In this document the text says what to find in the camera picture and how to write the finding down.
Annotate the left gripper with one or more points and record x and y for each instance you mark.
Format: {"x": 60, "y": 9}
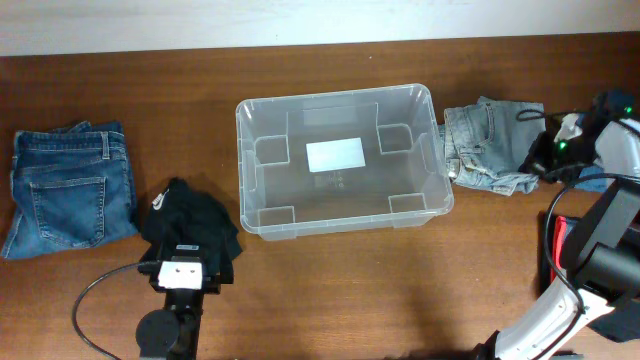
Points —
{"x": 209, "y": 284}

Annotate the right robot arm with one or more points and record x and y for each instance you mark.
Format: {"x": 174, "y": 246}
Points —
{"x": 595, "y": 268}

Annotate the light blue denim jeans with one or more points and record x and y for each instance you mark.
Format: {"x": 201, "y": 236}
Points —
{"x": 485, "y": 144}

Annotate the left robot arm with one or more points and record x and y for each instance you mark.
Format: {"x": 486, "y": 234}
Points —
{"x": 172, "y": 332}

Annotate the black shorts red waistband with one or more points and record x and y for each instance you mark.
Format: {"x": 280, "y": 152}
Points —
{"x": 622, "y": 325}

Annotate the clear plastic storage bin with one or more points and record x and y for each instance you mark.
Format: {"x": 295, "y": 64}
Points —
{"x": 404, "y": 183}

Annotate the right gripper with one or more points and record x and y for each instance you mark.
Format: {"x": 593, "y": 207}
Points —
{"x": 532, "y": 163}

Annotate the white label in bin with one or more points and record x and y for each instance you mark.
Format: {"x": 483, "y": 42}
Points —
{"x": 335, "y": 155}

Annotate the dark blue folded jeans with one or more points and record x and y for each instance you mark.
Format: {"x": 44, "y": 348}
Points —
{"x": 73, "y": 188}

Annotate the black Nike garment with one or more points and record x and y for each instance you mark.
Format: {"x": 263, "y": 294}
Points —
{"x": 181, "y": 215}

